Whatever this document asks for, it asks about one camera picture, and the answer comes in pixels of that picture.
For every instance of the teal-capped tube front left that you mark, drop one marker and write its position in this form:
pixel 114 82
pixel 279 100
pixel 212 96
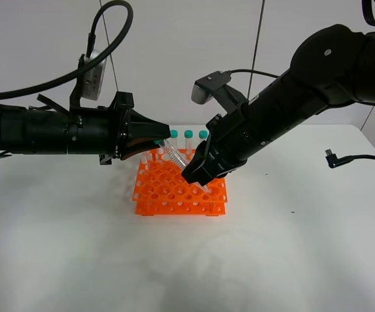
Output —
pixel 145 159

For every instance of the orange test tube rack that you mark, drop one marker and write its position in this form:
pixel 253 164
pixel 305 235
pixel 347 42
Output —
pixel 161 190

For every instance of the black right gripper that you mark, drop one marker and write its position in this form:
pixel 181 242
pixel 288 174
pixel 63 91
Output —
pixel 233 139

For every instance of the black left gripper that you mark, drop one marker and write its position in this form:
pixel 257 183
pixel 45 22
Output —
pixel 122 116

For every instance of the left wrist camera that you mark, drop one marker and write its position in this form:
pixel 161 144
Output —
pixel 92 81

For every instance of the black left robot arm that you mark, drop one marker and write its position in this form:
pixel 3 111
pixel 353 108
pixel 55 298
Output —
pixel 53 130

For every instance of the teal-capped test tube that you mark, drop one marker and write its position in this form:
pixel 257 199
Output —
pixel 171 154

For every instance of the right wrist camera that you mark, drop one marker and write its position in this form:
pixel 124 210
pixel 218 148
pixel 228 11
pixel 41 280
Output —
pixel 205 88

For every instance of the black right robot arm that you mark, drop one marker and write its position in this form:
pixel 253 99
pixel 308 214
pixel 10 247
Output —
pixel 333 68

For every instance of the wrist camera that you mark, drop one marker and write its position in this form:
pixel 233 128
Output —
pixel 205 88
pixel 92 81

